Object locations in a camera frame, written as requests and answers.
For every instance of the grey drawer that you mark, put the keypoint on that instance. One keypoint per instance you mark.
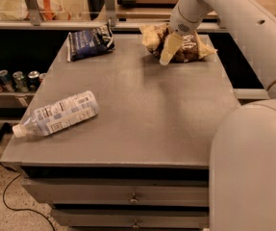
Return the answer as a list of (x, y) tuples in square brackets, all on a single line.
[(104, 192), (130, 218)]

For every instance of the lower grey drawer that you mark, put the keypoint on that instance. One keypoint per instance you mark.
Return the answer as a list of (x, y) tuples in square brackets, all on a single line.
[(130, 218)]

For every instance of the brown chip bag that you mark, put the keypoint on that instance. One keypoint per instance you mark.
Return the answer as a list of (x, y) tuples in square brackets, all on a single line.
[(193, 49)]

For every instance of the blue soda can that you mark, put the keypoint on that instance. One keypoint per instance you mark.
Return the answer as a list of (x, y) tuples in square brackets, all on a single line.
[(7, 81)]

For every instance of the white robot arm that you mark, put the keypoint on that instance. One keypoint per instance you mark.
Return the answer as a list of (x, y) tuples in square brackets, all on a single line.
[(242, 170)]

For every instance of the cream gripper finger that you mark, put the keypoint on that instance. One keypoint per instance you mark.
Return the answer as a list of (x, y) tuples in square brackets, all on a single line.
[(172, 44)]

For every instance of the blue chip bag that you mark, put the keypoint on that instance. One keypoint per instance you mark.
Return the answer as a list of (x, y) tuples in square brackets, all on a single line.
[(89, 43)]

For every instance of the dark green soda can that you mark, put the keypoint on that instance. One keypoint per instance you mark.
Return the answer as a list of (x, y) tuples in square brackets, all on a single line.
[(33, 80)]

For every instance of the clear plastic water bottle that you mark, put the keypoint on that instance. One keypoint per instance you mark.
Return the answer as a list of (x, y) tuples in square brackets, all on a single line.
[(50, 119)]

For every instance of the upper grey drawer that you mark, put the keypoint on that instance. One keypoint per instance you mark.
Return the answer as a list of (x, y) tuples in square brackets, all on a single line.
[(104, 192)]

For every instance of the red soda can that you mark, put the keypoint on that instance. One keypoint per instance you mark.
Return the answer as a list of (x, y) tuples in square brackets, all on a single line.
[(41, 77)]

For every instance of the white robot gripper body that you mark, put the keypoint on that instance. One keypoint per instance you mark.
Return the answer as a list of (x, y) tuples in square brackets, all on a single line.
[(180, 22)]

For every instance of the grey drawer cabinet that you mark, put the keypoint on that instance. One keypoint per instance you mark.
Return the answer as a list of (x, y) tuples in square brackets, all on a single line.
[(155, 123)]

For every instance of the white orange plastic bag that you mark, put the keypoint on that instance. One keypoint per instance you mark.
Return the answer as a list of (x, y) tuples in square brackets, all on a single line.
[(27, 9)]

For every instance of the grey metal shelf rail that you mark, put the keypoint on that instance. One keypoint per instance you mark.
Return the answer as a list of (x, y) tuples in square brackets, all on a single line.
[(122, 20)]

